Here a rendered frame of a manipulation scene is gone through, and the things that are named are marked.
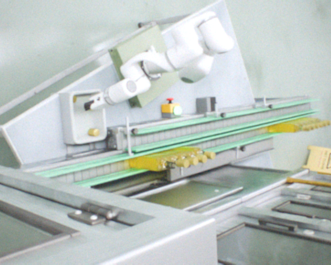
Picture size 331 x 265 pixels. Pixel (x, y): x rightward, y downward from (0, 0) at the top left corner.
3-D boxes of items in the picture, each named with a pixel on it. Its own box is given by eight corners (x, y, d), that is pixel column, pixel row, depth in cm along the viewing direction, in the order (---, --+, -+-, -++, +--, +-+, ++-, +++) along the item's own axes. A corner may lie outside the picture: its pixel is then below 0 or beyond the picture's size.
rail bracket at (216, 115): (202, 117, 236) (222, 118, 227) (202, 104, 235) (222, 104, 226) (207, 116, 239) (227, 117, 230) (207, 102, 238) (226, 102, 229)
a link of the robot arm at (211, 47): (213, 25, 183) (231, 11, 170) (229, 54, 183) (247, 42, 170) (188, 35, 177) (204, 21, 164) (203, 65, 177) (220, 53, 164)
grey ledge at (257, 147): (158, 178, 228) (174, 181, 220) (156, 162, 227) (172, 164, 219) (261, 148, 293) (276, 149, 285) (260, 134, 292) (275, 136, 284)
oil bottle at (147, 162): (128, 167, 202) (161, 172, 186) (127, 154, 201) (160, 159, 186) (138, 164, 206) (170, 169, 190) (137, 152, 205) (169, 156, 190)
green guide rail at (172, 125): (123, 134, 198) (135, 134, 192) (123, 132, 198) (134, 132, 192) (310, 100, 318) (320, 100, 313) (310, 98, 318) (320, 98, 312)
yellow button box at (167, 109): (161, 117, 232) (171, 117, 227) (160, 103, 231) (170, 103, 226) (170, 116, 237) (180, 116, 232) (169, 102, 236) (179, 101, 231)
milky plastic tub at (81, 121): (64, 143, 192) (74, 144, 185) (59, 92, 189) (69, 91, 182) (96, 137, 204) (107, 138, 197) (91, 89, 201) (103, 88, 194)
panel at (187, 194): (11, 238, 153) (62, 264, 128) (10, 229, 152) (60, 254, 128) (185, 183, 214) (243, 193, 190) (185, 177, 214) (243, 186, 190)
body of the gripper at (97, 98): (105, 105, 175) (90, 112, 183) (124, 103, 182) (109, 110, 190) (100, 87, 175) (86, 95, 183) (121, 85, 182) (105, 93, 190)
